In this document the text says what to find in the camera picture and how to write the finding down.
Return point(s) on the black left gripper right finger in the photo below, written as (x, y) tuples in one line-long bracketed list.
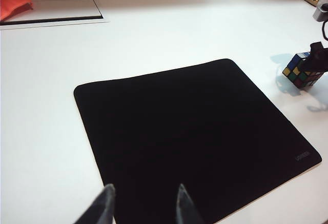
[(184, 208)]

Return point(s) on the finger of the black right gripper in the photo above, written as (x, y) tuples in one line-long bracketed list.
[(319, 60)]

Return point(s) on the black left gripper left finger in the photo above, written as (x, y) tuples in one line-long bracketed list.
[(102, 206)]

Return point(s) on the multicoloured puzzle cube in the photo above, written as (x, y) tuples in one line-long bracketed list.
[(294, 71)]

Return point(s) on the black mouse pad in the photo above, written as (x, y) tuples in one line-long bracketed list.
[(192, 131)]

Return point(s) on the orange cloth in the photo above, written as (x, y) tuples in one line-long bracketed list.
[(12, 3)]

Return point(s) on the grey camera box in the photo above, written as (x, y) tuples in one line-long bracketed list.
[(320, 12)]

